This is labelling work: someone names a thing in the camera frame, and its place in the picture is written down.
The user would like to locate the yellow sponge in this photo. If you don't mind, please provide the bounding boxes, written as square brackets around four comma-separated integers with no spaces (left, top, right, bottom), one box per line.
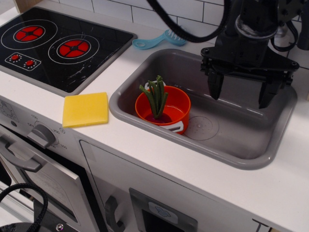
[62,92,109,128]

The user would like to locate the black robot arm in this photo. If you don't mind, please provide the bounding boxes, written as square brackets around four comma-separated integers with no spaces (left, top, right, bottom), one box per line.
[201,0,309,108]

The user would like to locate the black sink faucet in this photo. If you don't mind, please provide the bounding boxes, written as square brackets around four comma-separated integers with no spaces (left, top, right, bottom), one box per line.
[271,14,309,53]

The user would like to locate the grey cabinet door handle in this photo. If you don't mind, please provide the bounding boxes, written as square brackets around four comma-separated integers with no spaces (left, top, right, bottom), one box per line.
[105,196,125,232]

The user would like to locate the black toy stove top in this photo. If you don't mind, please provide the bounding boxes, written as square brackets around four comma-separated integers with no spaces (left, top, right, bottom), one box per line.
[0,7,136,96]

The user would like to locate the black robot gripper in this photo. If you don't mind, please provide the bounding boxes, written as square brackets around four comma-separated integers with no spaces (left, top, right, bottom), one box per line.
[201,14,299,109]

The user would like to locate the blue dish brush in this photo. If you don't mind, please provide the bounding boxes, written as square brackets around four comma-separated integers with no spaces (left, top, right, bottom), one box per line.
[132,29,186,50]

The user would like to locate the grey oven door handle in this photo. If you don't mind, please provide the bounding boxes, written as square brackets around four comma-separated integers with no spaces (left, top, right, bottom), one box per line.
[0,136,42,173]

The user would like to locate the grey plastic sink basin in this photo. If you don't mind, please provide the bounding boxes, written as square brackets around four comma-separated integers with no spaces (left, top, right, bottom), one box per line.
[109,49,297,170]

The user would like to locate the orange toy pot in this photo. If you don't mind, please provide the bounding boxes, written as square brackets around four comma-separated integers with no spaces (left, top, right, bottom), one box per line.
[135,86,191,134]

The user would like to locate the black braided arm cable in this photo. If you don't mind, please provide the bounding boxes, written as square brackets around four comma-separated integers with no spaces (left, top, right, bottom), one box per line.
[146,0,232,43]

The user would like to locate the purple toy beet green leaves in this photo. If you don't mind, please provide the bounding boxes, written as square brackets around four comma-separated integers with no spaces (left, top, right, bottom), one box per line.
[139,75,171,124]

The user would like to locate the oven door with window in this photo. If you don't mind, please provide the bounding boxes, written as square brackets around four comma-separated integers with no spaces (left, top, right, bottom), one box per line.
[0,127,99,232]

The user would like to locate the grey oven knob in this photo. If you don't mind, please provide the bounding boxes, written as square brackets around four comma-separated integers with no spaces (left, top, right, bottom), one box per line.
[27,124,56,149]

